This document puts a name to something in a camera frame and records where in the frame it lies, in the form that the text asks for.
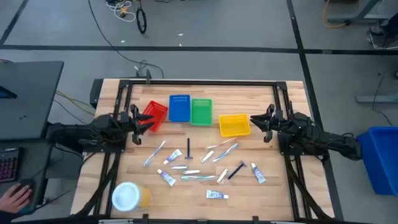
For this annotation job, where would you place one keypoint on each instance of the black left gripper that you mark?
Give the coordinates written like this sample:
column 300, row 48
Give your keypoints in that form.
column 129, row 121

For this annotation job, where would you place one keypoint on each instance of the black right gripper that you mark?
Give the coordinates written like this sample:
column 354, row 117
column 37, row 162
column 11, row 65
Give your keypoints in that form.
column 276, row 122

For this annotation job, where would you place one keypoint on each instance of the blue toothbrush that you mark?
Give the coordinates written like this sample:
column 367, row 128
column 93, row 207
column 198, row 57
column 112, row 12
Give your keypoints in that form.
column 155, row 153
column 226, row 152

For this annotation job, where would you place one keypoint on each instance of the white blue toothpaste tube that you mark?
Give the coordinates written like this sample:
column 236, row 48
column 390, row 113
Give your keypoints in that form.
column 173, row 156
column 166, row 177
column 258, row 173
column 217, row 194

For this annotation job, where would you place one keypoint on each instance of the red toothbrush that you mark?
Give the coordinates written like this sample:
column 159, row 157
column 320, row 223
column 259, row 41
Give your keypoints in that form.
column 221, row 143

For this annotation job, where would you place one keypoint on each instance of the dark blue disposable razor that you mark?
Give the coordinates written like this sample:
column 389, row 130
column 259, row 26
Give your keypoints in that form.
column 188, row 148
column 237, row 170

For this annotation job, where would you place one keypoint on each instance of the small white sachet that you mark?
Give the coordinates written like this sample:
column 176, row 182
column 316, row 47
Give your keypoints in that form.
column 179, row 167
column 207, row 156
column 222, row 175
column 191, row 171

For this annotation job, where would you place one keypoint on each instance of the green toothbrush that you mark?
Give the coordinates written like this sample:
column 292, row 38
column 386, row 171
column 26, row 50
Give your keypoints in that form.
column 198, row 178

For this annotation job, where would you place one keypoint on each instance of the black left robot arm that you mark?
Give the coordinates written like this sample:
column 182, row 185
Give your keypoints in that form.
column 77, row 133

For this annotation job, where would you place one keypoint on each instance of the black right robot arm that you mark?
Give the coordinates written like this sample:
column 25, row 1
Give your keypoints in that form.
column 326, row 138

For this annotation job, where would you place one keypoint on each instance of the person's forearm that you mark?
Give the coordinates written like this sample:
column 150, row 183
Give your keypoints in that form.
column 5, row 217

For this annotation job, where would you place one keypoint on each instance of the red plastic basket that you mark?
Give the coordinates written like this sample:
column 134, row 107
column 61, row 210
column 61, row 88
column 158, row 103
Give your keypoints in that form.
column 158, row 112

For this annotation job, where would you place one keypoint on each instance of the yellow plastic basket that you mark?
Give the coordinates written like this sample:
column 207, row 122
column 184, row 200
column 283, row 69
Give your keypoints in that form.
column 234, row 125

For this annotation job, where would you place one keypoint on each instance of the blue plastic basket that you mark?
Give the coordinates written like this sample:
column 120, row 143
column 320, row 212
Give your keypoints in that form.
column 179, row 109

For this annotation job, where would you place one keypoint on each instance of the green plastic basket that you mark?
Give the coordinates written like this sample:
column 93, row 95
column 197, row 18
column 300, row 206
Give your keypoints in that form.
column 201, row 112

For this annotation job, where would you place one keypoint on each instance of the yellow cup with white lid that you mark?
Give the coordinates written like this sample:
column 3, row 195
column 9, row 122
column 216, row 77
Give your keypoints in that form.
column 127, row 196

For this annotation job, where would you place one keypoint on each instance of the dark grey desk panel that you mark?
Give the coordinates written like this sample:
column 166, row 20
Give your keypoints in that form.
column 31, row 102

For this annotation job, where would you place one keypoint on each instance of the black low desk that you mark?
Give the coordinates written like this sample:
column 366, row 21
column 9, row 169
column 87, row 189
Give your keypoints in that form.
column 34, row 161

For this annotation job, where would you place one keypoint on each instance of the grey floor bar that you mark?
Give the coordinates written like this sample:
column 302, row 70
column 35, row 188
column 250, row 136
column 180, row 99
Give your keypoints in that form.
column 376, row 99

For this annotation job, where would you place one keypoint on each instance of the large blue plastic bin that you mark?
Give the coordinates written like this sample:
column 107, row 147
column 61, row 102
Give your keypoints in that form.
column 381, row 158

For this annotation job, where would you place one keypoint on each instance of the dark monitor corner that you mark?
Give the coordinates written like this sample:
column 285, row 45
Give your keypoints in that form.
column 7, row 92

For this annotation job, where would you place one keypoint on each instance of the grey desk leg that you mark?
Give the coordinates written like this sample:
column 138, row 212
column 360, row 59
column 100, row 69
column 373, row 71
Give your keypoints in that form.
column 357, row 18

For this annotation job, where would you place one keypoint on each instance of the black backlit keyboard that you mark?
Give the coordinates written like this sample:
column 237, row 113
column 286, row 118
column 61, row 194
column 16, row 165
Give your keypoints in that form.
column 8, row 165

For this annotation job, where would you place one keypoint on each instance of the person's hand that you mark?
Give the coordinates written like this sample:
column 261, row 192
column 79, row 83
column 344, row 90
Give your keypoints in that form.
column 14, row 199

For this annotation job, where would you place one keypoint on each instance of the black clamp post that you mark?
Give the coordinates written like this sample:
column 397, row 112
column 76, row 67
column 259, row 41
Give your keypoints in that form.
column 147, row 76

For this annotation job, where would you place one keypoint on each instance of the black table corner bracket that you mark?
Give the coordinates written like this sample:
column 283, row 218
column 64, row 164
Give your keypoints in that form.
column 95, row 91

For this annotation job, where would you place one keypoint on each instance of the black aluminium table frame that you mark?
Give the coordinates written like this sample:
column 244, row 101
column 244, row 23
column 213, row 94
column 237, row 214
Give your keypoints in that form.
column 202, row 82

